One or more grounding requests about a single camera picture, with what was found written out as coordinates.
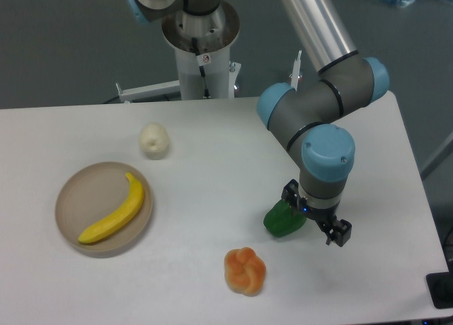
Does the black device at table edge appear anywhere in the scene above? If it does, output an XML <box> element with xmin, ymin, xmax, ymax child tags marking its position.
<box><xmin>426</xmin><ymin>272</ymin><xmax>452</xmax><ymax>309</ymax></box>

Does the green bell pepper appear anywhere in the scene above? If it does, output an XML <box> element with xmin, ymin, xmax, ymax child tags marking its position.
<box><xmin>263</xmin><ymin>199</ymin><xmax>306</xmax><ymax>238</ymax></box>

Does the orange knotted bread roll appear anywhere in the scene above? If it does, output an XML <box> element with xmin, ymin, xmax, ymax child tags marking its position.
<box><xmin>224</xmin><ymin>247</ymin><xmax>267</xmax><ymax>297</ymax></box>

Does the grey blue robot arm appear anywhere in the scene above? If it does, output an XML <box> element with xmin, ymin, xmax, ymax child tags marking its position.
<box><xmin>128</xmin><ymin>0</ymin><xmax>389</xmax><ymax>246</ymax></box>

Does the beige round plate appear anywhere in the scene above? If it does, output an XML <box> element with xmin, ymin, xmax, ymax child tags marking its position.
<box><xmin>55</xmin><ymin>162</ymin><xmax>153</xmax><ymax>258</ymax></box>

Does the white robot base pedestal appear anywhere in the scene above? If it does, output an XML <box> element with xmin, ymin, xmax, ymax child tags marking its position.
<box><xmin>117</xmin><ymin>0</ymin><xmax>241</xmax><ymax>103</ymax></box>

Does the yellow banana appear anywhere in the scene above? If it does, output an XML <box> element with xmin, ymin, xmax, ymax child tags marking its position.
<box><xmin>78</xmin><ymin>172</ymin><xmax>145</xmax><ymax>244</ymax></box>

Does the white pear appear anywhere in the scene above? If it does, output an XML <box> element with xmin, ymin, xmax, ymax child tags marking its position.
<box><xmin>139</xmin><ymin>122</ymin><xmax>170</xmax><ymax>159</ymax></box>

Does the black cable on pedestal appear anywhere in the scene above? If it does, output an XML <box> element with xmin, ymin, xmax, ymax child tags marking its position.
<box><xmin>190</xmin><ymin>37</ymin><xmax>212</xmax><ymax>99</ymax></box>

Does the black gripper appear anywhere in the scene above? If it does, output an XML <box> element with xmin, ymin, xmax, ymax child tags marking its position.
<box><xmin>281</xmin><ymin>179</ymin><xmax>352</xmax><ymax>247</ymax></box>

